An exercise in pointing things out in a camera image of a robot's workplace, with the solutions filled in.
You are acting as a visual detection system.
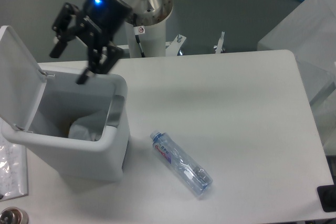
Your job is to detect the clear plastic document sleeve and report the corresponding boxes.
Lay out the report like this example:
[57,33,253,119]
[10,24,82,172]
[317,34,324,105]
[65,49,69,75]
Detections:
[1,133,28,201]

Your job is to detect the white open trash can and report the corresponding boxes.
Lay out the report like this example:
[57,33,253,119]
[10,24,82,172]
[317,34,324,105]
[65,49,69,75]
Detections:
[1,26,130,182]

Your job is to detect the black device at edge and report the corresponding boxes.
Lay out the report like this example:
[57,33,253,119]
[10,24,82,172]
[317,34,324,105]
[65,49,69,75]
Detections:
[317,185,335,212]

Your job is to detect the clear plastic water bottle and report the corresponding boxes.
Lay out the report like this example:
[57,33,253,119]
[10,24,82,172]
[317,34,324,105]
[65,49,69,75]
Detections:
[150,131,213,196]

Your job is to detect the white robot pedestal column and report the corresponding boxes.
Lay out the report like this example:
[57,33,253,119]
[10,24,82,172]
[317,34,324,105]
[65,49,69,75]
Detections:
[125,21,166,47]

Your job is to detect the white pedestal base frame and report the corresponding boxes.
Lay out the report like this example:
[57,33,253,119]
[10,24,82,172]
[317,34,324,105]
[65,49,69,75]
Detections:
[115,31,226,60]

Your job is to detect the black cable on pedestal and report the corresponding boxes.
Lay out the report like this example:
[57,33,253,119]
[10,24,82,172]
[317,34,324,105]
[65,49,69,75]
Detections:
[132,16,146,58]

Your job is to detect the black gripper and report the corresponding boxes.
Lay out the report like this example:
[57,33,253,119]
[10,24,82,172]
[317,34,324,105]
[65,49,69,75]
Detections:
[49,0,132,85]

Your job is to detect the white plastic wrapper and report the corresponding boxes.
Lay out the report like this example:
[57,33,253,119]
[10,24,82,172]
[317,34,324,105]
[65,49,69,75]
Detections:
[31,108,111,142]

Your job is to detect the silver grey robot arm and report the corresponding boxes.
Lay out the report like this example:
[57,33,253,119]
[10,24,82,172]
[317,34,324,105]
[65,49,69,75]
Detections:
[50,0,173,84]

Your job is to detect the round metal connector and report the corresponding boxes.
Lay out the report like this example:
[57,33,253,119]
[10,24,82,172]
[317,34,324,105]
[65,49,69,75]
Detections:
[1,207,29,224]

